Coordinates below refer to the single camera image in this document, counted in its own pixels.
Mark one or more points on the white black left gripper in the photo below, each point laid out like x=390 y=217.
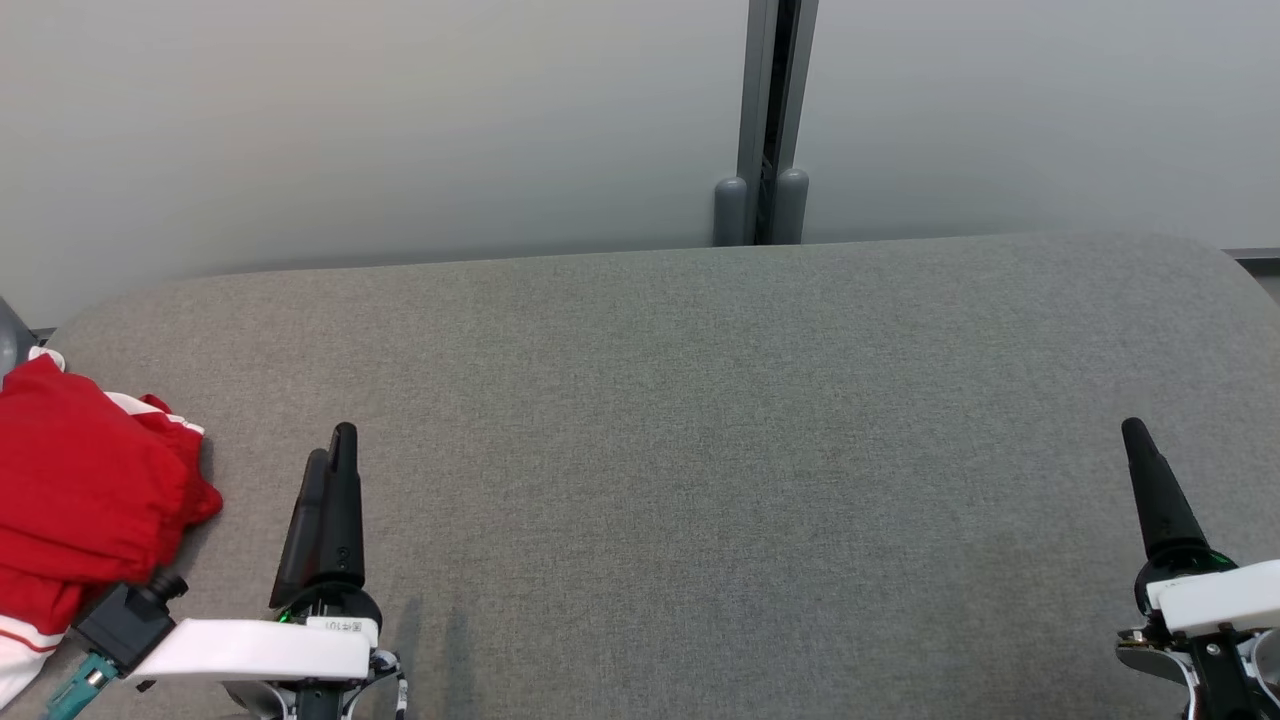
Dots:
x=260 y=650

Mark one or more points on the red shorts with white stripe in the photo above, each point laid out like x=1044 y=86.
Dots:
x=80 y=490

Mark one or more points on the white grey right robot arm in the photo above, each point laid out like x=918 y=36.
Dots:
x=1215 y=670

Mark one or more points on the grey metal partition post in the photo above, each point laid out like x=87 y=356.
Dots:
x=765 y=120

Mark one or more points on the grey metal frame leg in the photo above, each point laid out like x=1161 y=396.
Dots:
x=10 y=340

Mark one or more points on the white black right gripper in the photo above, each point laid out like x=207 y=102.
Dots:
x=1220 y=595

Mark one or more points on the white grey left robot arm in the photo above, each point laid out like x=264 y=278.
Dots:
x=310 y=705

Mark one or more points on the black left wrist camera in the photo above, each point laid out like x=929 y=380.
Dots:
x=125 y=620

